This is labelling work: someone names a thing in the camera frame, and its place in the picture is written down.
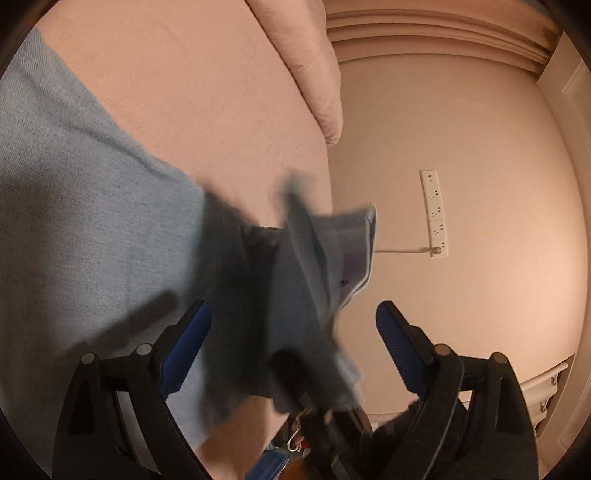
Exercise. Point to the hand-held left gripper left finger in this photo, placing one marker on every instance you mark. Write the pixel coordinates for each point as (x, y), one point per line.
(184, 355)

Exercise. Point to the bed with pink sheet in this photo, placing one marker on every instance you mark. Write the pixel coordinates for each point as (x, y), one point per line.
(207, 92)

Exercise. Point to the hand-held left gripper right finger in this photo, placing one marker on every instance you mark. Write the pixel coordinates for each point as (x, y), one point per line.
(397, 350)

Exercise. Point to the pink pillow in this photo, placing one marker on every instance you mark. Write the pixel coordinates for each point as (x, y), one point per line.
(309, 69)

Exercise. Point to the light blue denim pants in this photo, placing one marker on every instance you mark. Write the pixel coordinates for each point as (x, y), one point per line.
(92, 230)

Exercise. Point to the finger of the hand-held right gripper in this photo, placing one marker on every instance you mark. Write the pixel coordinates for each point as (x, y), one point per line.
(293, 376)

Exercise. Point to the white wall socket strip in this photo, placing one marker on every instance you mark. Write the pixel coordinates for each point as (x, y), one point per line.
(434, 207)

